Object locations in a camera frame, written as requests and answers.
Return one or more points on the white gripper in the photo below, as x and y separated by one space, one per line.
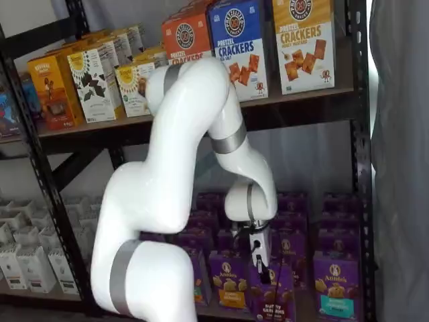
261 243

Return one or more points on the purple box brown patch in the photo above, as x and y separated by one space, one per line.
290 221
290 248
271 302

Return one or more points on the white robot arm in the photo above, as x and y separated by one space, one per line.
187 134

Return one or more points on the purple box orange patch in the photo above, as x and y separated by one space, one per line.
229 285

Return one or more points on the dark brown shelf board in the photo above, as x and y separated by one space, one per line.
301 110

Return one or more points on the black metal shelf rack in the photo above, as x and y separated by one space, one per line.
360 134

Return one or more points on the white carton box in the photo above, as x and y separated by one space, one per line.
63 273
13 268
37 271

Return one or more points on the cream cookie box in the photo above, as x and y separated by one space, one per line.
132 90

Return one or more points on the yellow pretzel crackers box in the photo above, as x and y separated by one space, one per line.
303 50

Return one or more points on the blue pretzel crackers box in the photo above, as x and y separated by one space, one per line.
238 43

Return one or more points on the orange pretzel crackers box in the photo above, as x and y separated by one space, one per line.
187 40

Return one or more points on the white box black pattern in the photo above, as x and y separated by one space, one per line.
92 84

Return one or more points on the orange snack box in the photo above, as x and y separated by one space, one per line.
53 94

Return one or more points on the grey curtain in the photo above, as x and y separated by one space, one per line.
402 161

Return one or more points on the blue snack package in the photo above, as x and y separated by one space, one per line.
10 114

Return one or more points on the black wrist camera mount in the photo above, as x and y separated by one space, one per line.
239 231

